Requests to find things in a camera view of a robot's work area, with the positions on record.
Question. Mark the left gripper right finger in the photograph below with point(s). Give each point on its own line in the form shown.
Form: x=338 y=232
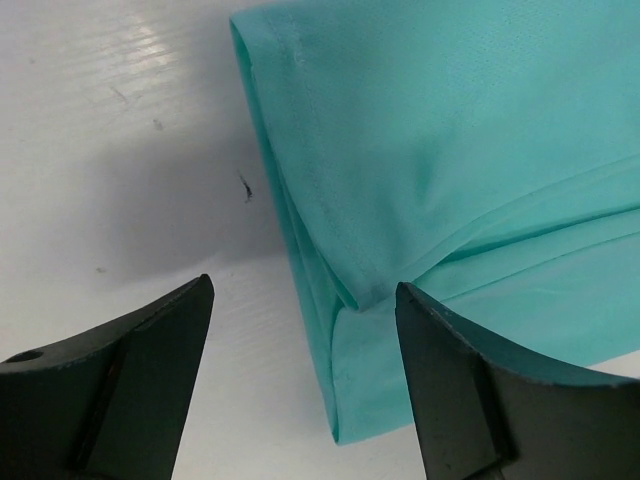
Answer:
x=485 y=407

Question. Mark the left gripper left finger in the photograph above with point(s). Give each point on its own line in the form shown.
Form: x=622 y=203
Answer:
x=110 y=402

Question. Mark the teal green t-shirt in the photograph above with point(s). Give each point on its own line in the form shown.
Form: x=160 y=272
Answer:
x=485 y=151

